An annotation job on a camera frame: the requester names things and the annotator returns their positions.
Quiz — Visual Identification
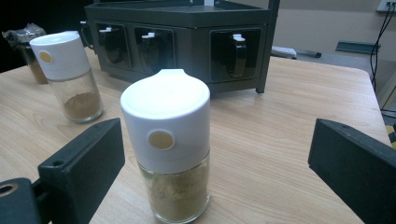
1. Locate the white-capped jar pale powder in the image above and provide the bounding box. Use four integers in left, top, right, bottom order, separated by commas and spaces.
120, 68, 211, 224

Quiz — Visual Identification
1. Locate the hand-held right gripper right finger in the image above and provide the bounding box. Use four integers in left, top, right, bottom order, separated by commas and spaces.
307, 118, 396, 224

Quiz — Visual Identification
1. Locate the foil-topped jar brown powder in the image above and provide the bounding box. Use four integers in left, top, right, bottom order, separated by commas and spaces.
2, 22, 50, 85

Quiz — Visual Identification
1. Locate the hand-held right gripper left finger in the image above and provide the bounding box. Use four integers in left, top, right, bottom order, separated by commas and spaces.
37, 117, 126, 224

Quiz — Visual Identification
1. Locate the black cup white-tipped handle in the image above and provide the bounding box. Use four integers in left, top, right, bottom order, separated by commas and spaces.
223, 33, 249, 78
97, 26, 126, 64
138, 32, 171, 71

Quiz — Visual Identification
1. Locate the white wall socket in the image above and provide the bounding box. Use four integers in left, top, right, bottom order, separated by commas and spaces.
375, 0, 396, 14

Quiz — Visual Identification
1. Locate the black spice rack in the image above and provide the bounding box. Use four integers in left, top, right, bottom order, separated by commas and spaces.
79, 0, 281, 95

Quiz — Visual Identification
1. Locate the black pen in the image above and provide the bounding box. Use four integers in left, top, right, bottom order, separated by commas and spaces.
295, 49, 322, 59

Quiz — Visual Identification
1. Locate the black socket cable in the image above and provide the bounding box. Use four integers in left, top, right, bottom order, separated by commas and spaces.
369, 2, 396, 91

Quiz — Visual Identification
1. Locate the white flat object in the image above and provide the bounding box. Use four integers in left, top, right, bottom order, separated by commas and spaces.
271, 45, 298, 60

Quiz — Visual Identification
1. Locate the white-capped jar brown powder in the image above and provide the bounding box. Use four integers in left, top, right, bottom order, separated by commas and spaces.
29, 30, 105, 124

